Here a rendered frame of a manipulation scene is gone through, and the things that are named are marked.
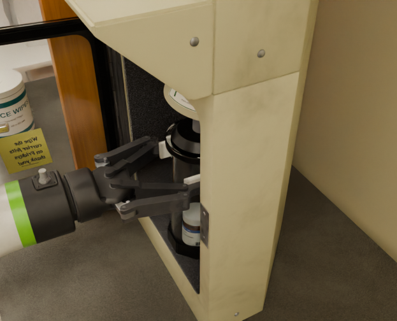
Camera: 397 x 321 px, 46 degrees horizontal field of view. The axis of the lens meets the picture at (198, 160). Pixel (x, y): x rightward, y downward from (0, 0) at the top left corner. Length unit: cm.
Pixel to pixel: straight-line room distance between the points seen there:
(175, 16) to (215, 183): 22
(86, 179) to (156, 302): 31
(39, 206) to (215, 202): 23
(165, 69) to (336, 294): 60
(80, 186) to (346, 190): 62
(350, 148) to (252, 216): 42
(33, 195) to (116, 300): 31
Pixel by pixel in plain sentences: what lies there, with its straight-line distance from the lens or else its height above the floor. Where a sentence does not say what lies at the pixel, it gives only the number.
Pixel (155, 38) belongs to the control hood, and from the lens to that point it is 42.
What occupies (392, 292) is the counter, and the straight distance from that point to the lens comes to 95.
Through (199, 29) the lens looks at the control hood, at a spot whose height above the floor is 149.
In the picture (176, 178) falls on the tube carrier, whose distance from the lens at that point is 71.
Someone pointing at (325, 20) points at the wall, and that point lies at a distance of 99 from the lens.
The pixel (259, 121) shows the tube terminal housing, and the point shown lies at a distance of 54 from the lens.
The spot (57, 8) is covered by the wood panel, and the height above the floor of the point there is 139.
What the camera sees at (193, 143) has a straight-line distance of 67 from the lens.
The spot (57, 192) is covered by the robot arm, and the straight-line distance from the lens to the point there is 64.
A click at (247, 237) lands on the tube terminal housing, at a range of 67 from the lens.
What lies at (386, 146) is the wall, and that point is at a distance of 94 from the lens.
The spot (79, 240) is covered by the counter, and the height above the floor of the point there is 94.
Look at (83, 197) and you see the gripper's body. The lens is 65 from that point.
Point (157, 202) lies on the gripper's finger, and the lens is 64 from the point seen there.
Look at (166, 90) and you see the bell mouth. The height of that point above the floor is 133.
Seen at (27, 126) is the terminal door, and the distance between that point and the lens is 81.
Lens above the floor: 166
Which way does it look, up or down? 39 degrees down
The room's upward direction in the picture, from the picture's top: straight up
